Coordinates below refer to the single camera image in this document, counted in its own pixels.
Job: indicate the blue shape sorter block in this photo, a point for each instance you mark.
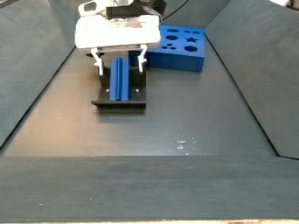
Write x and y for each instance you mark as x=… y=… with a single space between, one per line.
x=181 y=51

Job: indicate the blue star prism object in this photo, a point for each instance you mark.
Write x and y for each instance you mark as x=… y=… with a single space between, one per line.
x=119 y=80

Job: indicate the dark curved fixture stand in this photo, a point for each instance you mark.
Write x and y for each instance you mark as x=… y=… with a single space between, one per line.
x=137 y=88

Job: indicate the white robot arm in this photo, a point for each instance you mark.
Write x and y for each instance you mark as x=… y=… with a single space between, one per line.
x=97 y=7

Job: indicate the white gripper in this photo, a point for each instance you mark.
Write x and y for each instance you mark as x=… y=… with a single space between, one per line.
x=110 y=35

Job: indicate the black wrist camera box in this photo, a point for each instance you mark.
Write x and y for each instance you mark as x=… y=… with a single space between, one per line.
x=138 y=8

